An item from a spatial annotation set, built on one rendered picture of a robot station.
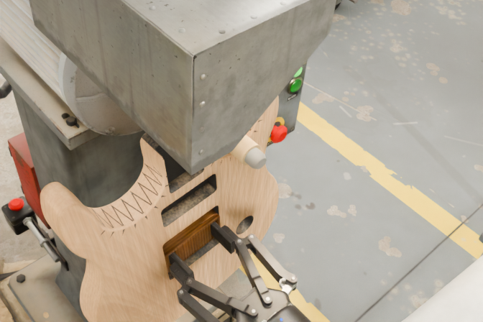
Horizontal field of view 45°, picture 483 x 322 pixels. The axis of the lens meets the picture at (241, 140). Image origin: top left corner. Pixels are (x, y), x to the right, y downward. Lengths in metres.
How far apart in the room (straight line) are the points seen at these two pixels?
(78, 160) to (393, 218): 1.51
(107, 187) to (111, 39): 0.71
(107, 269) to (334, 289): 1.45
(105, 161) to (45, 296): 0.68
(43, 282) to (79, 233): 1.11
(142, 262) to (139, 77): 0.33
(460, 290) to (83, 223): 0.40
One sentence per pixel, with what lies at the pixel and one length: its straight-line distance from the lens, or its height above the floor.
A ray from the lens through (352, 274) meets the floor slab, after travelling 2.19.
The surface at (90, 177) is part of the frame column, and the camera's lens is 1.20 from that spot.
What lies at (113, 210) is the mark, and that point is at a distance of 0.75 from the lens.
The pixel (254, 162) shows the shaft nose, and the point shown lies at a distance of 0.74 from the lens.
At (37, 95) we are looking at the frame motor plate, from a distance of 1.06.
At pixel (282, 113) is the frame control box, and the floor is 1.01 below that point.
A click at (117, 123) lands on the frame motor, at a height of 1.18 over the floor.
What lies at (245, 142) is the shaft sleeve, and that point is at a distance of 0.75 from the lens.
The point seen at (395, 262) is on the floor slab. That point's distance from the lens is 2.26.
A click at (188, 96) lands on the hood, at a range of 0.49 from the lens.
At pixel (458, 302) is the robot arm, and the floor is 1.31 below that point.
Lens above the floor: 1.81
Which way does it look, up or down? 46 degrees down
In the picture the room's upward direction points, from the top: 5 degrees clockwise
